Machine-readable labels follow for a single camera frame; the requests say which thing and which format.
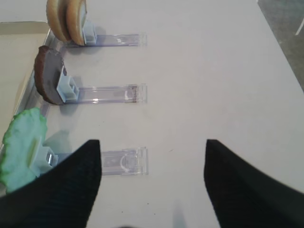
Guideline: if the clear patty pusher track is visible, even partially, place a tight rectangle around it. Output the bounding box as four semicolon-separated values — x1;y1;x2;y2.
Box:
57;68;147;104

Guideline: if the clear bun pusher track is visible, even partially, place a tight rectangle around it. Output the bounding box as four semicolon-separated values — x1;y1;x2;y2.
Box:
82;20;147;47

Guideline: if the upright meat patty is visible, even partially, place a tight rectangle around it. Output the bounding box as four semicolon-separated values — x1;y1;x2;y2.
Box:
34;46;64;105

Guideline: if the sesame top bun upright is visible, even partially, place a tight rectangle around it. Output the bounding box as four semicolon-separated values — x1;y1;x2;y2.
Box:
46;0;71;42

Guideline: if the clear lettuce pusher track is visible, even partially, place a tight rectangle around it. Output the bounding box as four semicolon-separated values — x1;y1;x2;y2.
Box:
28;137;149;177

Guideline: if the upright green lettuce leaf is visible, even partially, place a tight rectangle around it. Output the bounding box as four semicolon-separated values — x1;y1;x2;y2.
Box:
0;107;48;194

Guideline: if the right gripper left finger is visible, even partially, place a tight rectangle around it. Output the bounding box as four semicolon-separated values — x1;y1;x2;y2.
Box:
0;140;102;228

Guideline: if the white rectangular tray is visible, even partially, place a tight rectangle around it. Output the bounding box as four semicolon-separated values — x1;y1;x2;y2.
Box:
0;21;49;137

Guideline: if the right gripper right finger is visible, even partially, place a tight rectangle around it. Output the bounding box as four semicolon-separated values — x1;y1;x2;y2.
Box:
204;139;304;228

